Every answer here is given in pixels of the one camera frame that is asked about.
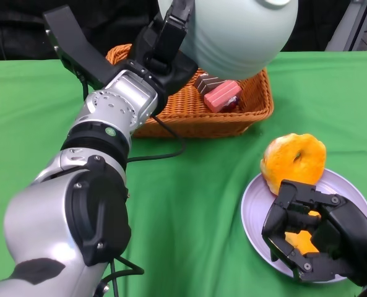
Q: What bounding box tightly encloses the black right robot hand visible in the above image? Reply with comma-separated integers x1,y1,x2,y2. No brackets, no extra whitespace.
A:
261,179,367,287

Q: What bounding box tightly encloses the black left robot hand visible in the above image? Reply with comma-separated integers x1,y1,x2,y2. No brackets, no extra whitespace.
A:
129,0,199,97

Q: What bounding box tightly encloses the pale green bowl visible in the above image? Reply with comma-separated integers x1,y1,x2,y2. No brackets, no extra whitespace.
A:
157,0,298,80

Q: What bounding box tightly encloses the striped ring bread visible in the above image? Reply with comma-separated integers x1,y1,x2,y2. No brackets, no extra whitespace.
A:
260,132,327,196

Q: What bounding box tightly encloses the chocolate brown cake slice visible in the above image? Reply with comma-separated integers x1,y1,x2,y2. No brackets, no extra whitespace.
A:
192,73,226,95

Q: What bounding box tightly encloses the orange wicker basket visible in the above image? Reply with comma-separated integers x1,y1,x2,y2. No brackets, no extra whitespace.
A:
105,43,275,139

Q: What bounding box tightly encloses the salmon pink cake slice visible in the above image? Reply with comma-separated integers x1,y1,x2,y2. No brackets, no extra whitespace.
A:
204,80,243,113

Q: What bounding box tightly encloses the lavender round plate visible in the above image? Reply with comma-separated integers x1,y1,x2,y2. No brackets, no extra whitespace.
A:
240,168,367,284

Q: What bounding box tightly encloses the black backdrop curtain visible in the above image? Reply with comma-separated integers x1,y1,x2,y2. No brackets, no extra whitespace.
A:
0,0,351,61

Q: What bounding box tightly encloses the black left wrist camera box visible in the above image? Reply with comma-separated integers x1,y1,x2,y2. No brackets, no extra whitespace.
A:
43,6,124,90

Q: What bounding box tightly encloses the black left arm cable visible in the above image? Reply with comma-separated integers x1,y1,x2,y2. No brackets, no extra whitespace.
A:
82,77,187,297

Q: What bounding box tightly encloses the grey aluminium frame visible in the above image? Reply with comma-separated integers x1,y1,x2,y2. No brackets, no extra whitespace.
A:
324,0,367,53

